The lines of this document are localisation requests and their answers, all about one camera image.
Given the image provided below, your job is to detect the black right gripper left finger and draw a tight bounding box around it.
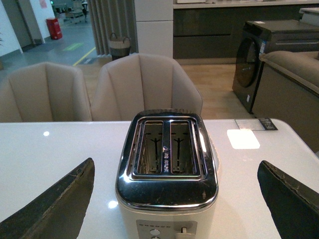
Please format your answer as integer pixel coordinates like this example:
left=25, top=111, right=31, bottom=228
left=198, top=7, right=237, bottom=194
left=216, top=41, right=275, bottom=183
left=0, top=158, right=95, bottom=239

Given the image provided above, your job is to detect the woven basket with handles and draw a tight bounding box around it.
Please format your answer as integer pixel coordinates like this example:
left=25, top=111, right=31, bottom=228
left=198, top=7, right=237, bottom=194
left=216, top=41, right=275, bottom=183
left=108, top=32, right=131, bottom=60

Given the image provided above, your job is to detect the beige chair in middle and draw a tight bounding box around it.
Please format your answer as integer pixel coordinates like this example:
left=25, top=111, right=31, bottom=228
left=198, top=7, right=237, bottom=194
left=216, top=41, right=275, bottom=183
left=91, top=53, right=203, bottom=121

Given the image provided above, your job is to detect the red fire extinguisher box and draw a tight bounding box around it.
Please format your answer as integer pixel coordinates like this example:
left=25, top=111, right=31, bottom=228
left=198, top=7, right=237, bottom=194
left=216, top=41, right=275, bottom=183
left=46, top=18, right=62, bottom=40

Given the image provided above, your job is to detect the white chrome two-slot toaster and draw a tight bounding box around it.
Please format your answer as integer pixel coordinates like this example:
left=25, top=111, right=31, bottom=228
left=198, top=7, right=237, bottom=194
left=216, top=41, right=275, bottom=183
left=115, top=109, right=219, bottom=239

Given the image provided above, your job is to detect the beige chair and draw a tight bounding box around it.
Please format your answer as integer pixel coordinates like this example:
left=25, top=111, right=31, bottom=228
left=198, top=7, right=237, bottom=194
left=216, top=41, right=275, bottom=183
left=91, top=53, right=203, bottom=121
left=0, top=62, right=92, bottom=122

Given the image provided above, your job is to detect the dark grey washing machine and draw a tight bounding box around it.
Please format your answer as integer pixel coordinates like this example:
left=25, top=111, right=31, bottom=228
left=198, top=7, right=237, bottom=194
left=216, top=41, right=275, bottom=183
left=232, top=19, right=319, bottom=115

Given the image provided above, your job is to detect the beige grey sofa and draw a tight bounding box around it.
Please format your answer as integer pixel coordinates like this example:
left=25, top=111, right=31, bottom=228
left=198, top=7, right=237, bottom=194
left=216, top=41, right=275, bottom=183
left=253, top=51, right=319, bottom=152

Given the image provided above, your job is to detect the dark kitchen cabinet counter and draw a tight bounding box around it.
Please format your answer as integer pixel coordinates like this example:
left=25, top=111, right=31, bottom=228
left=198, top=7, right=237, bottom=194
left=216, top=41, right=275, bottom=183
left=173, top=0, right=319, bottom=63

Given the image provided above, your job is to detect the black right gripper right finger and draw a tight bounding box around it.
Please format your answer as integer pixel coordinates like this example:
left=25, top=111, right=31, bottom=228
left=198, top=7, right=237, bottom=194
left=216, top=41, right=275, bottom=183
left=257, top=160, right=319, bottom=239

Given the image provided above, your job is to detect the beige chair on left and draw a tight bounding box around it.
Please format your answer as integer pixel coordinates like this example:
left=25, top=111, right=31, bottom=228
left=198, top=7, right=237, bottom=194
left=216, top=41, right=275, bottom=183
left=0, top=62, right=92, bottom=122

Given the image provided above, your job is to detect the small card on table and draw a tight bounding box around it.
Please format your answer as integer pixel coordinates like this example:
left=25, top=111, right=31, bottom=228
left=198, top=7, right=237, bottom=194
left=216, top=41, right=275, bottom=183
left=235, top=118, right=277, bottom=130

